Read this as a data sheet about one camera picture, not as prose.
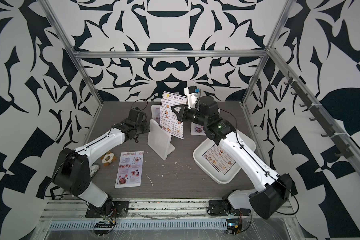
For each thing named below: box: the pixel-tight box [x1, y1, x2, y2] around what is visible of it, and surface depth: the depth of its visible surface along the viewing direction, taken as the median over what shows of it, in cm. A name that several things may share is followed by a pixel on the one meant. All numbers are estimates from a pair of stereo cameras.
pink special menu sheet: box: [114, 150, 144, 189], surface depth 89 cm
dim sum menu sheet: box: [160, 91, 188, 140], surface depth 70 cm
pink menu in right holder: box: [190, 121, 207, 136], surface depth 101 cm
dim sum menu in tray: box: [202, 143, 237, 176], surface depth 93 cm
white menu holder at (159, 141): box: [147, 119, 176, 161], surface depth 86 cm
